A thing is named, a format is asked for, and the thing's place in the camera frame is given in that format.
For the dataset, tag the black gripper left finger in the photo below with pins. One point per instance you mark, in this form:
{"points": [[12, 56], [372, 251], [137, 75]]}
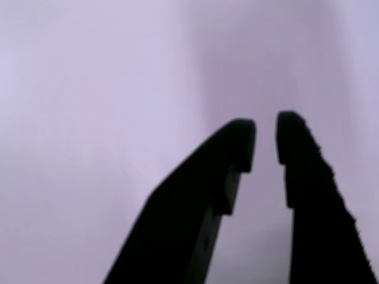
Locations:
{"points": [[189, 201]]}

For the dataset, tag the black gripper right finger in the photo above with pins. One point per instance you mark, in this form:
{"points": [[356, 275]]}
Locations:
{"points": [[314, 213]]}

